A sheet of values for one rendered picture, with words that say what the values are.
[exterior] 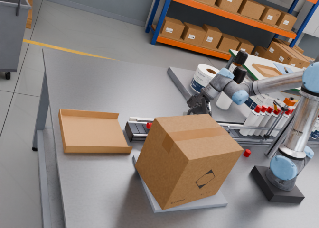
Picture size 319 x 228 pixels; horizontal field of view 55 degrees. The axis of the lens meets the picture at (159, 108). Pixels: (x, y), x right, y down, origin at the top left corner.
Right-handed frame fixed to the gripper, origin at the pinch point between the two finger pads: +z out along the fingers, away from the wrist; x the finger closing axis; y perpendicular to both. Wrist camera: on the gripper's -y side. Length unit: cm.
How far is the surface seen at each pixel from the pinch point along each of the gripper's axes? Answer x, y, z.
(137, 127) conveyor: 23.1, 0.9, 13.0
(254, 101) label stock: -58, 23, -27
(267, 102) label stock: -60, 17, -32
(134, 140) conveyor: 23.9, -4.5, 17.3
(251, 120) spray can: -36.3, -1.8, -21.1
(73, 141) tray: 51, -6, 28
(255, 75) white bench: -140, 108, -37
